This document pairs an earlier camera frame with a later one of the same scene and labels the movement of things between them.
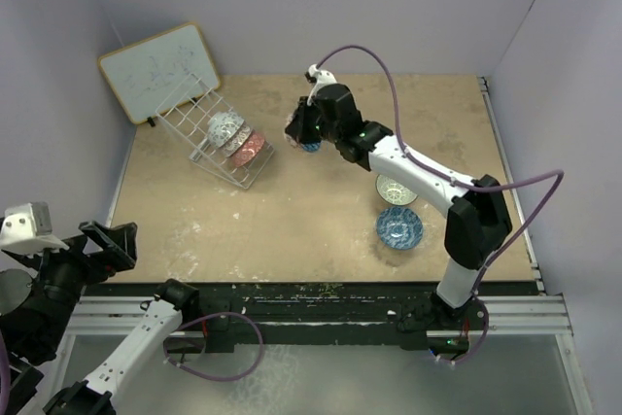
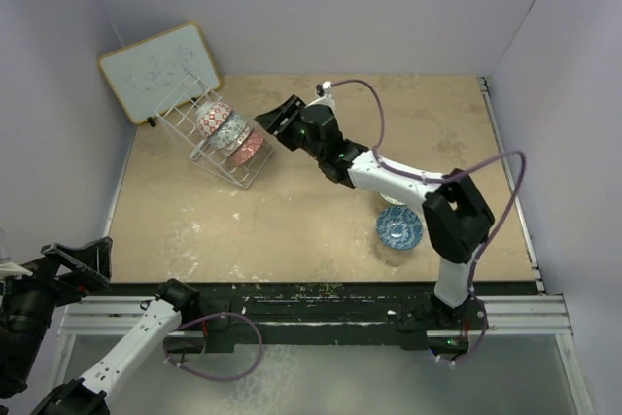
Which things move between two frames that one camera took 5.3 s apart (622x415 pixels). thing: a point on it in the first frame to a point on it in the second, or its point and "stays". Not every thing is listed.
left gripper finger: x=120 y=241 to x=92 y=261
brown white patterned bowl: x=239 y=140 stays
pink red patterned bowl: x=249 y=151 stays
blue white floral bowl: x=399 y=227 stays
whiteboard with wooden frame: x=159 y=71 stays
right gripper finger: x=304 y=124 to x=284 y=119
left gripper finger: x=31 y=251 to x=11 y=269
